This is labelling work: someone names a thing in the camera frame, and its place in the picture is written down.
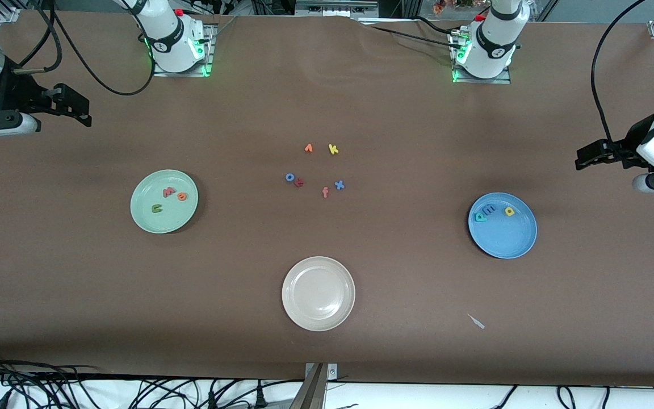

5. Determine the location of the blue plate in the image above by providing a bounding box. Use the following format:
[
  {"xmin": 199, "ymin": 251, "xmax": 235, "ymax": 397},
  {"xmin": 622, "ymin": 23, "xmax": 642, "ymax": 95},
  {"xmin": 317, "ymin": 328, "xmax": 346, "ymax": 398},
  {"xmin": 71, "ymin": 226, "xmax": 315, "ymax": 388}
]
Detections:
[{"xmin": 468, "ymin": 192, "xmax": 538, "ymax": 260}]

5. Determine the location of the pale green plate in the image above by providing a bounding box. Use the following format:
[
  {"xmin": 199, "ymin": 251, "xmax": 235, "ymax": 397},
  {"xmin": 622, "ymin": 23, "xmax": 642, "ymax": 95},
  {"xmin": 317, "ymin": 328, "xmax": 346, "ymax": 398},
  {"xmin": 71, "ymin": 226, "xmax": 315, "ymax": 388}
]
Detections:
[{"xmin": 130, "ymin": 169, "xmax": 199, "ymax": 234}]

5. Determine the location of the brown table cover sheet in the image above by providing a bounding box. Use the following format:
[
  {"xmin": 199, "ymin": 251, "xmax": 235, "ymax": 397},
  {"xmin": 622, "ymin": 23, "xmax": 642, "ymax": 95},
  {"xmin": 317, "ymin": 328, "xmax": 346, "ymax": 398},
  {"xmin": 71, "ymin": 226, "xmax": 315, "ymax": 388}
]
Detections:
[{"xmin": 0, "ymin": 10, "xmax": 654, "ymax": 387}]

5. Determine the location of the beige plate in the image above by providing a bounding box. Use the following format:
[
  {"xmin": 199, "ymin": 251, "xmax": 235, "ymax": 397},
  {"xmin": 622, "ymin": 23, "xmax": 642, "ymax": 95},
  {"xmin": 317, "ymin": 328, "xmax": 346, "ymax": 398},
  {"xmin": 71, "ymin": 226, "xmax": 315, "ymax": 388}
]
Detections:
[{"xmin": 282, "ymin": 256, "xmax": 356, "ymax": 332}]

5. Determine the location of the long black looping cable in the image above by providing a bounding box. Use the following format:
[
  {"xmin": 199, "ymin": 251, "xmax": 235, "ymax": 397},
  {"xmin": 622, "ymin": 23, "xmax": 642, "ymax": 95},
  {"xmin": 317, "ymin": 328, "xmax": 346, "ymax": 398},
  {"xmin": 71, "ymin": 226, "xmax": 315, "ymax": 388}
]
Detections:
[{"xmin": 49, "ymin": 0, "xmax": 157, "ymax": 96}]

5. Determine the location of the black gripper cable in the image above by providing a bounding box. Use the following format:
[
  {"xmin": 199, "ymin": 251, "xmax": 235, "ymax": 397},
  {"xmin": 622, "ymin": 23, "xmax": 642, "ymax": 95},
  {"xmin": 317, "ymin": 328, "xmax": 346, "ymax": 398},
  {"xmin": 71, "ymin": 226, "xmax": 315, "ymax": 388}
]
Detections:
[
  {"xmin": 590, "ymin": 0, "xmax": 645, "ymax": 143},
  {"xmin": 14, "ymin": 0, "xmax": 64, "ymax": 76}
]

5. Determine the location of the black arm base cable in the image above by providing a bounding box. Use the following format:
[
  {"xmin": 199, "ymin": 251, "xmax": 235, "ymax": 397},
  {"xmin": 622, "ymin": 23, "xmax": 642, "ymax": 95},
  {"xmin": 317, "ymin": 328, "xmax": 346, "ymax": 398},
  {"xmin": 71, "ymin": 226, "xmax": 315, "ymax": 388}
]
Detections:
[
  {"xmin": 412, "ymin": 16, "xmax": 464, "ymax": 38},
  {"xmin": 368, "ymin": 25, "xmax": 457, "ymax": 49}
]

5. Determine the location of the metal frame rail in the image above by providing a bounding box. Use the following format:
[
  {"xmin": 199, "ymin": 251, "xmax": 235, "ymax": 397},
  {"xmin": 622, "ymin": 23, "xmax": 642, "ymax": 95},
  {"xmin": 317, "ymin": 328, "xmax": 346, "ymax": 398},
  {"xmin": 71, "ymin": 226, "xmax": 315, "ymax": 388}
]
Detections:
[{"xmin": 295, "ymin": 0, "xmax": 380, "ymax": 19}]

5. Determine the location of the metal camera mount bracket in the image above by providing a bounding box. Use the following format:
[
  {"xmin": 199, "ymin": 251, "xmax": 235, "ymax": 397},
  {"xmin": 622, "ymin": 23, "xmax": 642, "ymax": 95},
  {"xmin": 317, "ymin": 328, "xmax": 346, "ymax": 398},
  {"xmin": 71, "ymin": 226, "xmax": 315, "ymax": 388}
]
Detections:
[{"xmin": 290, "ymin": 362, "xmax": 339, "ymax": 409}]

